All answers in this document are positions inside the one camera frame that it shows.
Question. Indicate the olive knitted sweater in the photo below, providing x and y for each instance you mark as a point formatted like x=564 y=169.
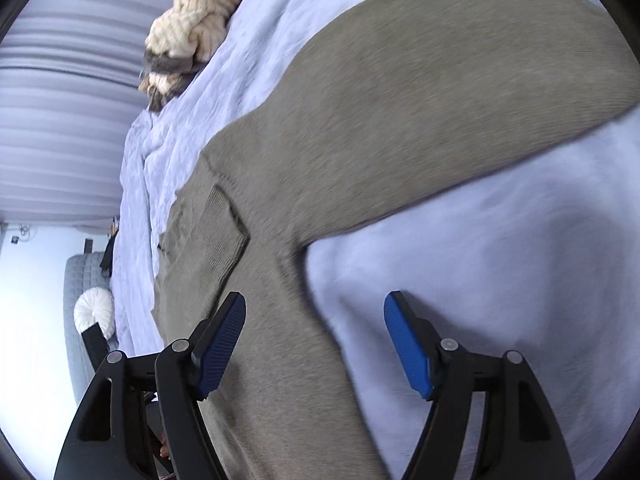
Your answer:
x=375 y=135

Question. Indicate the cream knitted clothes pile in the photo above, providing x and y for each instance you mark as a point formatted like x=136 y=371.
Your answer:
x=200 y=10

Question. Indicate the white window blind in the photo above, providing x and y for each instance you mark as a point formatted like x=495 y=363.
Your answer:
x=60 y=135

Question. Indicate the grey quilted sofa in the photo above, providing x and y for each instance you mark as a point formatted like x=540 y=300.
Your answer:
x=75 y=280

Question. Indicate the lavender fleece blanket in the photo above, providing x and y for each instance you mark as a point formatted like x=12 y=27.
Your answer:
x=500 y=285

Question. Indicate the white round cushion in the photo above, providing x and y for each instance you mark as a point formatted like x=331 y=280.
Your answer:
x=95 y=307

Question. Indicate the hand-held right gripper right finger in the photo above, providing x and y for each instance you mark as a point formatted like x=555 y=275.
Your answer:
x=407 y=345

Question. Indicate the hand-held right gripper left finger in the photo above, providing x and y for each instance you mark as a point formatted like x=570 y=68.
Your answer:
x=220 y=345

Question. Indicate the dark hanging cloth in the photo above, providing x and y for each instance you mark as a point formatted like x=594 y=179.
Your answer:
x=107 y=257

